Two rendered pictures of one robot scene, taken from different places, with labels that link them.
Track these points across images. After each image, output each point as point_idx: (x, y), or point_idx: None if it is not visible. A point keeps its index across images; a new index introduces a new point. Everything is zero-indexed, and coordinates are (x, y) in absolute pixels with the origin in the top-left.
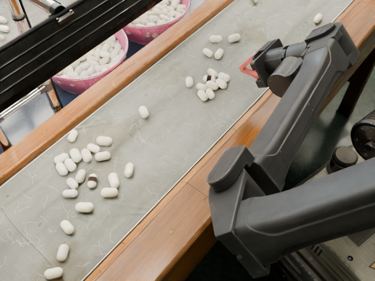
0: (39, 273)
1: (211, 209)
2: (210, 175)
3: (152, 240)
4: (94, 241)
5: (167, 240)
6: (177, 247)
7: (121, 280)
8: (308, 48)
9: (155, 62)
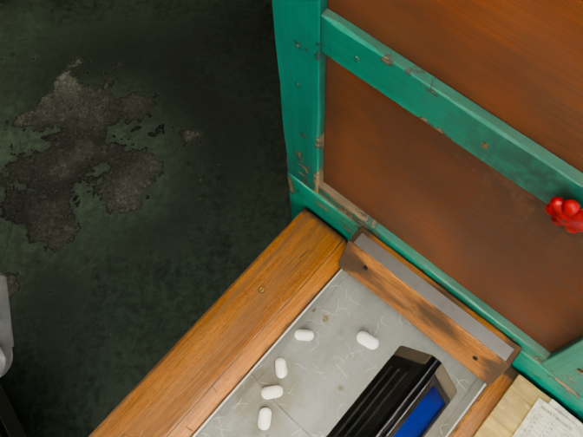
0: (291, 395)
1: (9, 320)
2: (1, 365)
3: (149, 427)
4: (227, 435)
5: (131, 425)
6: (119, 415)
7: (188, 375)
8: None
9: None
